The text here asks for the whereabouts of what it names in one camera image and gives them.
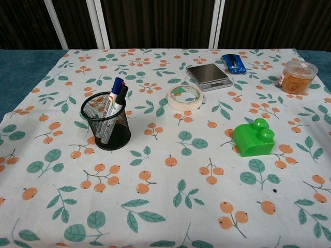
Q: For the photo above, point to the green plastic toy block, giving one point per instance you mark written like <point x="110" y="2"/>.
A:
<point x="245" y="139"/>

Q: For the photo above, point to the floral fruit print tablecloth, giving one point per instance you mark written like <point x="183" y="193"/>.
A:
<point x="165" y="186"/>

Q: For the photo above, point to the blue plastic package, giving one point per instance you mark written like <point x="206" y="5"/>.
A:
<point x="230" y="60"/>

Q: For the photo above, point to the clear jar of rubber bands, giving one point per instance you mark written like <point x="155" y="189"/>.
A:
<point x="296" y="80"/>

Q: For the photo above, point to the silver digital pocket scale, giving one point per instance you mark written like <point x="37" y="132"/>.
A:
<point x="205" y="73"/>

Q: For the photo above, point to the blue cap marker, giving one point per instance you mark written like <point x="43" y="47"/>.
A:
<point x="117" y="84"/>

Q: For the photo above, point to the black mesh pen holder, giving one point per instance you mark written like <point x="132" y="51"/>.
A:
<point x="113" y="134"/>

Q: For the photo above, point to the white partition frame post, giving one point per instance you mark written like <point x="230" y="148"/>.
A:
<point x="99" y="25"/>
<point x="57" y="28"/>
<point x="216" y="25"/>

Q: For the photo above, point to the beige masking tape roll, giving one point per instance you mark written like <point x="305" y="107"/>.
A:
<point x="172" y="100"/>

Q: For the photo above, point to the black cap marker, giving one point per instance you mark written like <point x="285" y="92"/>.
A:
<point x="122" y="93"/>

